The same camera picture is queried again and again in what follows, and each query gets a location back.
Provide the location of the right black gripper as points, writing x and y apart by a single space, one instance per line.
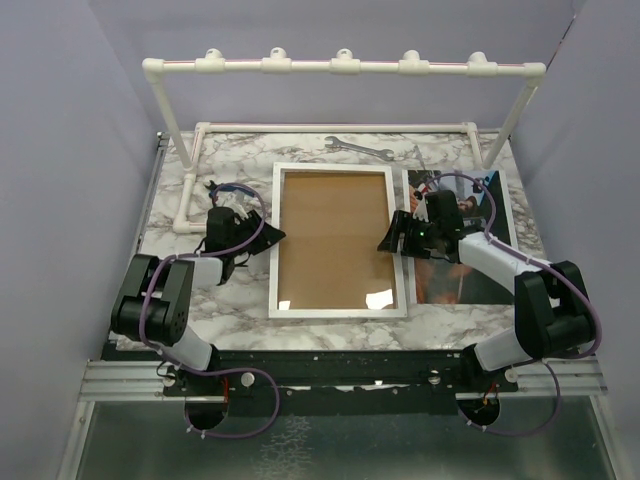
402 222

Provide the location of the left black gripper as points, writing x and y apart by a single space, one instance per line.
269 236

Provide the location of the white picture frame with photo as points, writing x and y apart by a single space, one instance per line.
275 280

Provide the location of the brown frame backing board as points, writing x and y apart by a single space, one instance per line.
335 240

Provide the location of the printed photo with mat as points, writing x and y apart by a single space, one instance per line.
481 195

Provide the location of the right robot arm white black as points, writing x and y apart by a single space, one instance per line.
552 313

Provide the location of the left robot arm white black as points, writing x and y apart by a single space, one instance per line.
153 302

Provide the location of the silver open-end wrench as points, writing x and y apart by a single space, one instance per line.
383 154

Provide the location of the white PVC pipe rack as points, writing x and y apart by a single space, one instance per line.
342 64

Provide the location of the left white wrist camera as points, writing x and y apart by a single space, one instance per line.
238 201

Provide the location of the blue handled pliers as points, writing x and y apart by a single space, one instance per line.
215 189

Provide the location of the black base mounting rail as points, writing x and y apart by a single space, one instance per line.
338 383

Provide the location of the aluminium extrusion rail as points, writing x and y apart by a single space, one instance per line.
122 381

